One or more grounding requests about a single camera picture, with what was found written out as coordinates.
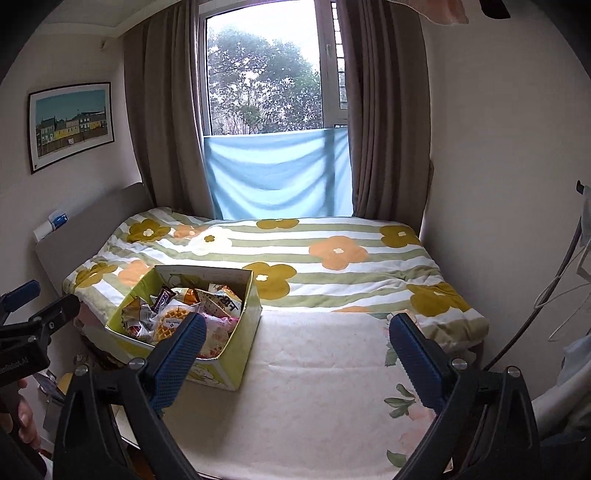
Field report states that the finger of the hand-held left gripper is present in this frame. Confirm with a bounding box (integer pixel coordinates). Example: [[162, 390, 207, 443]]
[[0, 279, 41, 315], [0, 293, 82, 354]]

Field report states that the dark cable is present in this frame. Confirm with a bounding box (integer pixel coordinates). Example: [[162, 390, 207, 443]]
[[480, 217, 585, 371]]

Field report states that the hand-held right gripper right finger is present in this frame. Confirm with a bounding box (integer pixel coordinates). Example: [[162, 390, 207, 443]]
[[388, 311, 542, 480]]

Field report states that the pink hanging cloth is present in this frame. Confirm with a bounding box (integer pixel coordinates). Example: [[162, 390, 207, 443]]
[[416, 0, 470, 25]]

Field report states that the light blue cloth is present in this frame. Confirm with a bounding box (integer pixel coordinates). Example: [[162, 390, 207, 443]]
[[203, 127, 355, 220]]

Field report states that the white floral fleece blanket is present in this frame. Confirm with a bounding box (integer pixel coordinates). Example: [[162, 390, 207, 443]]
[[115, 309, 467, 480]]

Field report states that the shrimp chip snack packet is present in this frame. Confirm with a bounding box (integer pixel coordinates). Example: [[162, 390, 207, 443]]
[[208, 284, 245, 319]]

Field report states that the pile of assorted packets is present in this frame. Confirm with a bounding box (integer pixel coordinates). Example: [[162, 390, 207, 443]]
[[121, 282, 245, 360]]

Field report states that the green cardboard box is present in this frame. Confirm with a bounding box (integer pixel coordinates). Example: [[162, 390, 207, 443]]
[[105, 264, 263, 392]]

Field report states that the flowered striped blanket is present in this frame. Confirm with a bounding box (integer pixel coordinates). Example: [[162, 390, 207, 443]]
[[62, 207, 490, 352]]

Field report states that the person's left hand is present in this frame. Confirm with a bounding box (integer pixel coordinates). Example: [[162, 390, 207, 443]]
[[0, 376, 43, 452]]

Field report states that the framed wall picture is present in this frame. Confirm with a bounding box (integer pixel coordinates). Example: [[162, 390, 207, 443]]
[[28, 82, 115, 175]]

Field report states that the grey bed headboard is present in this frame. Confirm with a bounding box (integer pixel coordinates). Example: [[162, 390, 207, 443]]
[[34, 181, 158, 297]]

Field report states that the white cable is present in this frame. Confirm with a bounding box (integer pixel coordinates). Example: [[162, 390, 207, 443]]
[[534, 247, 591, 343]]

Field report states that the brown curtain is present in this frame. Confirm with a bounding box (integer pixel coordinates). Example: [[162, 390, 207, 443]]
[[337, 0, 435, 236], [124, 0, 218, 220]]

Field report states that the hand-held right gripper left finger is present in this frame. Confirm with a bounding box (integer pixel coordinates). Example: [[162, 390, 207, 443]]
[[53, 311, 208, 480]]

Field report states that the window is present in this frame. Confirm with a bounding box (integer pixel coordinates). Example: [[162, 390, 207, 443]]
[[198, 0, 352, 138]]

